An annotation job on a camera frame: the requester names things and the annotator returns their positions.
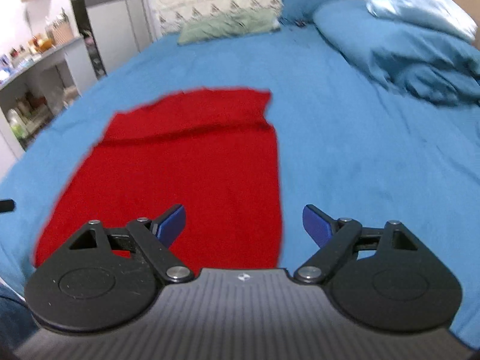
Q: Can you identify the green pillow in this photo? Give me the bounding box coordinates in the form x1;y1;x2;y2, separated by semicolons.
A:
177;9;281;46

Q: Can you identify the light blue blanket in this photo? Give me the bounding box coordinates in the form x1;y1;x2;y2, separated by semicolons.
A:
365;0;478;43

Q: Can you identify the dark blue pillow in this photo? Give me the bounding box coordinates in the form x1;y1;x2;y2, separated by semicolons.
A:
279;0;336;27

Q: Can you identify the blue duvet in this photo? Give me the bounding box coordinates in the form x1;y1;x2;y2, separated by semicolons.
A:
312;0;479;107

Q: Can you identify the red garment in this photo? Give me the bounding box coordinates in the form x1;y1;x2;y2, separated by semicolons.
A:
33;88;282;272

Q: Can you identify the blue bed sheet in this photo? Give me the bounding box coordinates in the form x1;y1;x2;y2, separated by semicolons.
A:
1;25;479;347

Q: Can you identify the white shelf unit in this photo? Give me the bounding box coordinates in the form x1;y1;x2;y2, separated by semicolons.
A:
0;6;99;162

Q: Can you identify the grey white wardrobe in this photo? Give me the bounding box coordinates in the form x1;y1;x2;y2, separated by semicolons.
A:
71;0;153;77

